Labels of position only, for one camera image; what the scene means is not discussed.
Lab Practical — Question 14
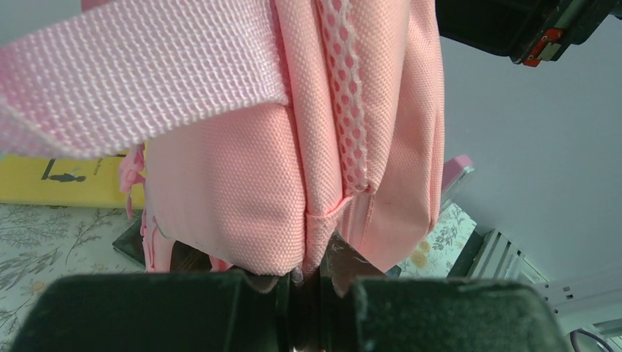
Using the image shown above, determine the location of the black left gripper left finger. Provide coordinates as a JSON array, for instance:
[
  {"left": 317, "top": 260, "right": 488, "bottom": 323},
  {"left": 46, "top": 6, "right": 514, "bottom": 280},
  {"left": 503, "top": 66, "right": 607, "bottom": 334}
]
[{"left": 12, "top": 270, "right": 292, "bottom": 351}]

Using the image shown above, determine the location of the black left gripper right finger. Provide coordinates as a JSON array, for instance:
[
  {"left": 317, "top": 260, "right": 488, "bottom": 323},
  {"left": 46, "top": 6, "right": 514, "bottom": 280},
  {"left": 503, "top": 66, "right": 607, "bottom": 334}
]
[{"left": 319, "top": 234, "right": 566, "bottom": 351}]

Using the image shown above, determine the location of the pink student backpack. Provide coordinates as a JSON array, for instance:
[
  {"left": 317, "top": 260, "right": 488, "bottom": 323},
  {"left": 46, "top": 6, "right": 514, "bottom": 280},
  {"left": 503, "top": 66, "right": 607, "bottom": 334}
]
[{"left": 1, "top": 1, "right": 444, "bottom": 276}]

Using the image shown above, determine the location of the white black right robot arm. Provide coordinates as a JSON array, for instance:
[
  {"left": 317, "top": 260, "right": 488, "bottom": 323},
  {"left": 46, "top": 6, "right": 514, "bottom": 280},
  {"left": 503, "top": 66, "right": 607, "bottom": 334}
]
[{"left": 436, "top": 0, "right": 621, "bottom": 67}]

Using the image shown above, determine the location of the black tablet case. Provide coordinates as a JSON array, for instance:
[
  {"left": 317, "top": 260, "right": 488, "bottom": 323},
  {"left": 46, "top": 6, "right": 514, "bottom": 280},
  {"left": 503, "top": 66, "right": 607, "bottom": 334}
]
[{"left": 112, "top": 220, "right": 232, "bottom": 272}]

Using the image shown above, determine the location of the yellow book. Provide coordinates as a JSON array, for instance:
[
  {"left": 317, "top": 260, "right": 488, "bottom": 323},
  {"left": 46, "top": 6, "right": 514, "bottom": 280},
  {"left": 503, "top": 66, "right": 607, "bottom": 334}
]
[{"left": 1, "top": 154, "right": 127, "bottom": 208}]

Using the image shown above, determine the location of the floral table mat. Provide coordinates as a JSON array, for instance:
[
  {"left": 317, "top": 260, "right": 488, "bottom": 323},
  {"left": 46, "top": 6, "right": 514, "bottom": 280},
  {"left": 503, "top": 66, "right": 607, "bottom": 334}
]
[{"left": 1, "top": 205, "right": 476, "bottom": 351}]

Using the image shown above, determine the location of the grey slotted cable duct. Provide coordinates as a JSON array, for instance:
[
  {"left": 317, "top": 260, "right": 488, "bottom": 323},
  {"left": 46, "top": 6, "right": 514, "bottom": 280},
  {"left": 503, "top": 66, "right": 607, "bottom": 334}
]
[{"left": 465, "top": 230, "right": 621, "bottom": 339}]

